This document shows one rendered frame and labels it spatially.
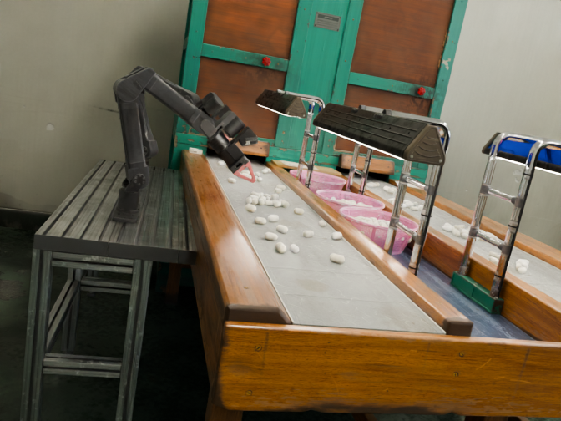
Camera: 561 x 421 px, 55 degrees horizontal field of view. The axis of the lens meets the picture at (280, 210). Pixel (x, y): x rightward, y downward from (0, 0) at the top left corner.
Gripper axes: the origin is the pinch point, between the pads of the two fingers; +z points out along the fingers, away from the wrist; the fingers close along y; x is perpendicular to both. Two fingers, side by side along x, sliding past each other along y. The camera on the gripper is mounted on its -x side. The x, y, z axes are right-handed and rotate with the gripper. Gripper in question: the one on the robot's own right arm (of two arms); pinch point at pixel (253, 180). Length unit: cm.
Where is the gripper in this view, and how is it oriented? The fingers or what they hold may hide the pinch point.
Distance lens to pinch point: 178.4
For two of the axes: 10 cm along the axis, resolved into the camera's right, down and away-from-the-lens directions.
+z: 6.4, 7.0, 3.3
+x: -7.4, 6.7, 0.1
